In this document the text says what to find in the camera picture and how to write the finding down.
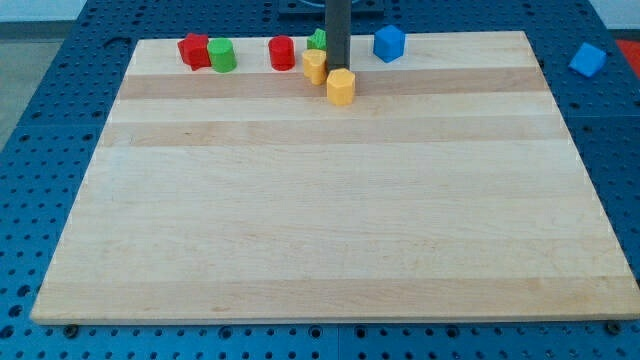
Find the yellow heart block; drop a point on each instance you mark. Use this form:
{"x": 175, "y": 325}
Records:
{"x": 314, "y": 66}

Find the yellow hexagon block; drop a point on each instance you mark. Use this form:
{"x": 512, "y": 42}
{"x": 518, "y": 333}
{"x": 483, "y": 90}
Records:
{"x": 340, "y": 87}

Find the wooden board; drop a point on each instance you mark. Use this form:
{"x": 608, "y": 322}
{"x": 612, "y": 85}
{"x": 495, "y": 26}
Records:
{"x": 450, "y": 190}

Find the red cylinder block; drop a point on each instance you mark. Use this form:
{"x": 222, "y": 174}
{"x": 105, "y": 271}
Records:
{"x": 281, "y": 53}

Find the green star block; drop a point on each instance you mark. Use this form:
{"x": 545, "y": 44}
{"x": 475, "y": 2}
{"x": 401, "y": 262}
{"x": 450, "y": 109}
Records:
{"x": 317, "y": 40}

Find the blue cube block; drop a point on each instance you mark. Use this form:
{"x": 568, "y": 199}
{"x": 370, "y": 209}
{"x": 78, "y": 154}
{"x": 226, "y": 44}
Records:
{"x": 389, "y": 43}

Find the green cylinder block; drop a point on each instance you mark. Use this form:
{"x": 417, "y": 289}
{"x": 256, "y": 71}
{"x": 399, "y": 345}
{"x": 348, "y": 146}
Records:
{"x": 222, "y": 55}

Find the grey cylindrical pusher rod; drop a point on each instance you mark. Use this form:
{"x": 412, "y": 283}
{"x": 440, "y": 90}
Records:
{"x": 338, "y": 33}

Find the red star block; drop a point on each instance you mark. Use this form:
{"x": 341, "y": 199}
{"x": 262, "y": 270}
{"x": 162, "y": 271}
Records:
{"x": 194, "y": 52}

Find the blue wedge block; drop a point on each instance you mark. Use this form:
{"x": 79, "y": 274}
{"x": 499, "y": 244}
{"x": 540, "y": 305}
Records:
{"x": 588, "y": 60}

